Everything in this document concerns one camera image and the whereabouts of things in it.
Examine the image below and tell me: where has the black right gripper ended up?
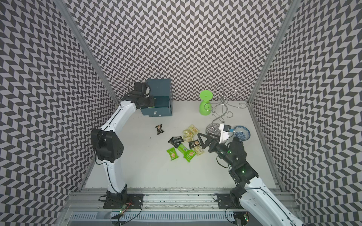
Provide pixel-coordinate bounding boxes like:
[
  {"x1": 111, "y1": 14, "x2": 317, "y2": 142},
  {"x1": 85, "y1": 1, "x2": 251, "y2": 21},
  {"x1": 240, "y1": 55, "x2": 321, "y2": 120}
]
[{"x1": 197, "y1": 132, "x2": 236, "y2": 168}]

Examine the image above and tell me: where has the dark teal drawer box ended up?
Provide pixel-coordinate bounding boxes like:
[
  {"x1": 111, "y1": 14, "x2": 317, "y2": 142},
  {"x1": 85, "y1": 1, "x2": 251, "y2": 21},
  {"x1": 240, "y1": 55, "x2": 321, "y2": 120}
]
[{"x1": 141, "y1": 78, "x2": 173, "y2": 117}]

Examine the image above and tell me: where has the green cookie packet long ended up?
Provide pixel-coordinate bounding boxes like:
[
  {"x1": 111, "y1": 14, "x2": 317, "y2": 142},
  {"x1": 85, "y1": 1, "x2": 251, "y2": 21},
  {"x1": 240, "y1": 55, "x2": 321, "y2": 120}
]
[{"x1": 177, "y1": 143, "x2": 189, "y2": 156}]

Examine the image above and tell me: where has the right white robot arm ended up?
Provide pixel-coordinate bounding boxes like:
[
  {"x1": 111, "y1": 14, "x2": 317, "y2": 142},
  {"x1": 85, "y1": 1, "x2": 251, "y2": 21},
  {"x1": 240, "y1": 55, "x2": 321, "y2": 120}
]
[{"x1": 198, "y1": 133, "x2": 306, "y2": 226}]

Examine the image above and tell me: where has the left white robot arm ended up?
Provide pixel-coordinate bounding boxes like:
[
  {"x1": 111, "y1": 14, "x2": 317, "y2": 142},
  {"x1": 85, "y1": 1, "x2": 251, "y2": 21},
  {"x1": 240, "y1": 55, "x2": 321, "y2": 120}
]
[{"x1": 91, "y1": 82, "x2": 155, "y2": 205}]

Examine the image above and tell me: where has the pale yellow cookie packet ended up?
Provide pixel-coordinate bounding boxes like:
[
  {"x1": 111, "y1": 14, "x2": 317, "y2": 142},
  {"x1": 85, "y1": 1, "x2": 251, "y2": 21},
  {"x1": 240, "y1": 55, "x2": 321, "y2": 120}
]
[{"x1": 193, "y1": 146, "x2": 204, "y2": 155}]

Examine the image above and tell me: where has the black cookie packet centre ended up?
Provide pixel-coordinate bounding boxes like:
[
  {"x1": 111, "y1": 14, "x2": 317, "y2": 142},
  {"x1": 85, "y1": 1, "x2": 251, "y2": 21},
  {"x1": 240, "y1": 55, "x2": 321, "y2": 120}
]
[{"x1": 188, "y1": 140, "x2": 200, "y2": 149}]

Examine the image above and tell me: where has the yellow cookie packet top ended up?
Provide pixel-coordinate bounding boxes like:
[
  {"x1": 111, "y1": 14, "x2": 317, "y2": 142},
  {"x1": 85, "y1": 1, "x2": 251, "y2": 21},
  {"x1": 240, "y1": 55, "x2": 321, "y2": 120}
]
[{"x1": 187, "y1": 124, "x2": 199, "y2": 136}]

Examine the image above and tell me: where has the yellow cookie packet middle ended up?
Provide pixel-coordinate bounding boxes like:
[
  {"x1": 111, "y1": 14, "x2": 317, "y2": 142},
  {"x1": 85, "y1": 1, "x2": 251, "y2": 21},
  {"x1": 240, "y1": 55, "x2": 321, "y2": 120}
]
[{"x1": 182, "y1": 129, "x2": 193, "y2": 142}]

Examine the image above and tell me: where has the black cookie packet barcode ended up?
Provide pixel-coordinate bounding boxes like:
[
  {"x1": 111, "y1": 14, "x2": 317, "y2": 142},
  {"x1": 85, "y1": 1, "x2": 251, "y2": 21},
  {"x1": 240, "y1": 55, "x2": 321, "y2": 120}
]
[{"x1": 168, "y1": 136, "x2": 184, "y2": 148}]

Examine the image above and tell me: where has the lone black cookie packet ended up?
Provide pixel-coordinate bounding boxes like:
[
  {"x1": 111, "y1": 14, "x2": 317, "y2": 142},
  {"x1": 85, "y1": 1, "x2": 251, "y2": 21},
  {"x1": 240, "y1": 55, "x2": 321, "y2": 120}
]
[{"x1": 155, "y1": 124, "x2": 164, "y2": 135}]

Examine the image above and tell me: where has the green plastic goblet cup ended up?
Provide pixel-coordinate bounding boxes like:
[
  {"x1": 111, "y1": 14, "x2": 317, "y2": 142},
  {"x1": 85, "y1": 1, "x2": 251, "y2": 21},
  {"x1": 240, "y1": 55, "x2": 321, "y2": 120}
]
[{"x1": 199, "y1": 90, "x2": 213, "y2": 116}]

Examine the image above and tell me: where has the blue floral ceramic bowl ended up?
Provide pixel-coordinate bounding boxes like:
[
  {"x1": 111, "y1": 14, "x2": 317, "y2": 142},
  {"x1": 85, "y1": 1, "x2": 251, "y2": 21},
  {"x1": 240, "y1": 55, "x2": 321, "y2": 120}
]
[{"x1": 233, "y1": 126, "x2": 251, "y2": 141}]

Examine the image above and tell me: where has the chrome wire hook stand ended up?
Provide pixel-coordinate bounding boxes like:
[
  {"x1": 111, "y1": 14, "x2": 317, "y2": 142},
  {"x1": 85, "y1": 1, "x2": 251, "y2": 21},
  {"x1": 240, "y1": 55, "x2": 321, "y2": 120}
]
[{"x1": 203, "y1": 85, "x2": 248, "y2": 135}]

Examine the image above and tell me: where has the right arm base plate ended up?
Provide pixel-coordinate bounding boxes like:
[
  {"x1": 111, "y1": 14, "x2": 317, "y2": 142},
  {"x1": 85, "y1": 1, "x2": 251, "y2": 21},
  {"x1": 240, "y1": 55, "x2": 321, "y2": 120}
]
[{"x1": 216, "y1": 194, "x2": 241, "y2": 210}]

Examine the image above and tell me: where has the aluminium front rail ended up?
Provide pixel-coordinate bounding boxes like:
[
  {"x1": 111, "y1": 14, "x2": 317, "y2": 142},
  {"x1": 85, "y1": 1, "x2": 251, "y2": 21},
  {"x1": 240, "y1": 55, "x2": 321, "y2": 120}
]
[{"x1": 56, "y1": 187, "x2": 306, "y2": 226}]

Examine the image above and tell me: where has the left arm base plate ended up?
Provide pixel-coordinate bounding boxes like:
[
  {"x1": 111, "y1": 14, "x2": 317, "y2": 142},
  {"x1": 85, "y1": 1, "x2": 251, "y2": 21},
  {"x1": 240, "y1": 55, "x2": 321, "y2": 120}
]
[{"x1": 103, "y1": 192, "x2": 144, "y2": 210}]

